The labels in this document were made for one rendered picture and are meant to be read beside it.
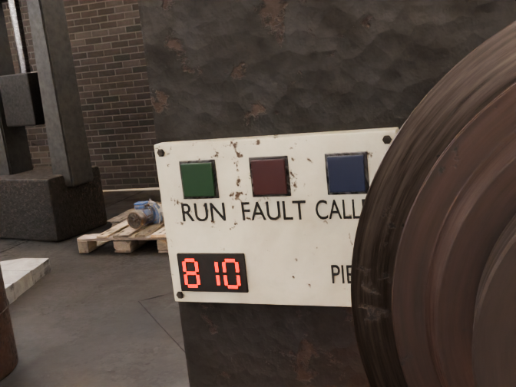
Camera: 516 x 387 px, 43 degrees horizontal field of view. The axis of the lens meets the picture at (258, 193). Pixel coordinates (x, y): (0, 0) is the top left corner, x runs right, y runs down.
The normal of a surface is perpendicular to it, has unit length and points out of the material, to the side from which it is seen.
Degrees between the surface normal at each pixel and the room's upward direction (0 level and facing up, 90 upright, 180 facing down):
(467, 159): 90
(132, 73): 90
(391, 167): 90
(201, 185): 90
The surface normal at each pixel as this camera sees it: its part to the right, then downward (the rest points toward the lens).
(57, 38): 0.86, -0.01
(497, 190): -0.33, 0.22
